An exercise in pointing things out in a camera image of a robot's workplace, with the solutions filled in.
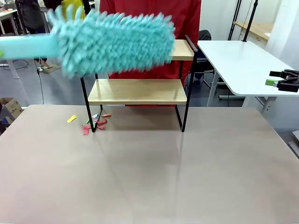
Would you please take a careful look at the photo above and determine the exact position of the black stand pole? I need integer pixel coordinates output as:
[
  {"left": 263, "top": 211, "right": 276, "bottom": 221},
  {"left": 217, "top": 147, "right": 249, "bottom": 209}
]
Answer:
[
  {"left": 242, "top": 0, "right": 259, "bottom": 43},
  {"left": 228, "top": 0, "right": 242, "bottom": 41}
]

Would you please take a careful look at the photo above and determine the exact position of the white desk with grey legs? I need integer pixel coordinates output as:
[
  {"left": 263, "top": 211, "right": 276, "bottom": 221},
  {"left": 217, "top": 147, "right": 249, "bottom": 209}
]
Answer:
[{"left": 0, "top": 9, "right": 21, "bottom": 80}]

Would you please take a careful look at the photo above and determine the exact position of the light wooden table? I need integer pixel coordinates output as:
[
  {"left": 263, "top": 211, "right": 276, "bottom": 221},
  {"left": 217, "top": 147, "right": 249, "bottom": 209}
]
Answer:
[{"left": 233, "top": 21, "right": 274, "bottom": 42}]

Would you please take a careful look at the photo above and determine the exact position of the printed cardboard box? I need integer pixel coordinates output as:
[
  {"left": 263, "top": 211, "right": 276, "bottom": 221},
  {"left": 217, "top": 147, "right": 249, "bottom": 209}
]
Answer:
[{"left": 0, "top": 97, "right": 23, "bottom": 122}]

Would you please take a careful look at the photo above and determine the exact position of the teal microfibre duster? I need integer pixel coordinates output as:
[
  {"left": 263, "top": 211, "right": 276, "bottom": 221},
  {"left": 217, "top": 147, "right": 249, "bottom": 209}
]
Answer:
[{"left": 0, "top": 5, "right": 176, "bottom": 79}]

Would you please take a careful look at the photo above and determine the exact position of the person in yellow jacket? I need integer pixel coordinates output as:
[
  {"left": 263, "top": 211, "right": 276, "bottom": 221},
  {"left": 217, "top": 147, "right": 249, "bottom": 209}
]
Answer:
[{"left": 61, "top": 0, "right": 86, "bottom": 21}]

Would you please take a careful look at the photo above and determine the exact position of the mannequin in dark clothes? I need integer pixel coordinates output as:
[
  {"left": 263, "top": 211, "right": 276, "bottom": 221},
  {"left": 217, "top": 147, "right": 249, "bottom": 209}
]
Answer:
[{"left": 15, "top": 0, "right": 54, "bottom": 70}]

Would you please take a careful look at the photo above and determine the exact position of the black office chair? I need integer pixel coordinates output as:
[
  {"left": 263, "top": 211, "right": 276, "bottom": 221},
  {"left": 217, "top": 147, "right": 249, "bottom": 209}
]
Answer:
[{"left": 197, "top": 29, "right": 215, "bottom": 80}]

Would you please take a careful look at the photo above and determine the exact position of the person in red jacket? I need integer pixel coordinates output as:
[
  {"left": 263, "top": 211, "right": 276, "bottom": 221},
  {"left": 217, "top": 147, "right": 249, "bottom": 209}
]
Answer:
[{"left": 99, "top": 0, "right": 202, "bottom": 107}]

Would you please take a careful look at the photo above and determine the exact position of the white height-adjustable table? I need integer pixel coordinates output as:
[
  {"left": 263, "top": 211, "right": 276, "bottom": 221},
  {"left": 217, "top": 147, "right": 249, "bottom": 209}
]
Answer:
[{"left": 197, "top": 40, "right": 299, "bottom": 110}]

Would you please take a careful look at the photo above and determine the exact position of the two-tier wooden black-frame shelf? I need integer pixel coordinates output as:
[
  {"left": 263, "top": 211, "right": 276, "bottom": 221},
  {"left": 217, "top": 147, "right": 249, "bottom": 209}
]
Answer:
[{"left": 80, "top": 35, "right": 199, "bottom": 133}]

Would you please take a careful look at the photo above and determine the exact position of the thin floor cable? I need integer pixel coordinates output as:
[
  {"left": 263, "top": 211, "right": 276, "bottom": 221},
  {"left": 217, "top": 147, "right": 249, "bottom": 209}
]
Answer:
[{"left": 34, "top": 59, "right": 45, "bottom": 105}]

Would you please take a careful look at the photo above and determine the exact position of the grey mannequin base plate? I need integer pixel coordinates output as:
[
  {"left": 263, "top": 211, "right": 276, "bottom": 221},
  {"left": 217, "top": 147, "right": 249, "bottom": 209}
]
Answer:
[{"left": 38, "top": 64, "right": 61, "bottom": 75}]

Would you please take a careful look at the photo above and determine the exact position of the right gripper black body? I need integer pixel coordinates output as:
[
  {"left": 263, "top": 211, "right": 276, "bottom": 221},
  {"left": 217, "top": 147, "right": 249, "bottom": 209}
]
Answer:
[{"left": 289, "top": 69, "right": 299, "bottom": 93}]

